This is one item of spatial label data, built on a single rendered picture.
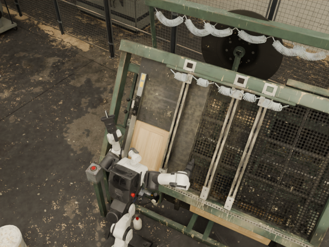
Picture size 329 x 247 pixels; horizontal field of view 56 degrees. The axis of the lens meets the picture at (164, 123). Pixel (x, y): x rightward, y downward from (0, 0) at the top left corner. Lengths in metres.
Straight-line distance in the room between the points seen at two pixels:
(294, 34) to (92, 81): 3.81
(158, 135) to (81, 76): 3.17
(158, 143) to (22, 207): 2.03
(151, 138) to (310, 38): 1.65
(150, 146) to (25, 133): 2.51
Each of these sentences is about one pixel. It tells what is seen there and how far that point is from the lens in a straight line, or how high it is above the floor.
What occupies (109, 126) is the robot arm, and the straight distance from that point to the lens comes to 2.72.
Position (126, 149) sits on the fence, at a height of 1.04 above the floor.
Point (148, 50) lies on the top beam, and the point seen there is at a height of 1.95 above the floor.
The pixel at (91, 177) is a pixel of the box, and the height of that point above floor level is 0.86.
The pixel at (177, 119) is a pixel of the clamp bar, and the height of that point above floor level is 1.48.
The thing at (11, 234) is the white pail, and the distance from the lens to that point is 3.72.
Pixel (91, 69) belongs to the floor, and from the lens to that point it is 6.05.
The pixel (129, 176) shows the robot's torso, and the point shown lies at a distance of 2.50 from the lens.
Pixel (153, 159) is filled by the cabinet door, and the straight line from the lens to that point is 3.08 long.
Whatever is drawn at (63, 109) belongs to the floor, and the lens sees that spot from 5.28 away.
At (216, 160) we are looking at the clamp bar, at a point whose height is 1.28.
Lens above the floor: 3.46
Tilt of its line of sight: 45 degrees down
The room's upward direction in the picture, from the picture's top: 2 degrees clockwise
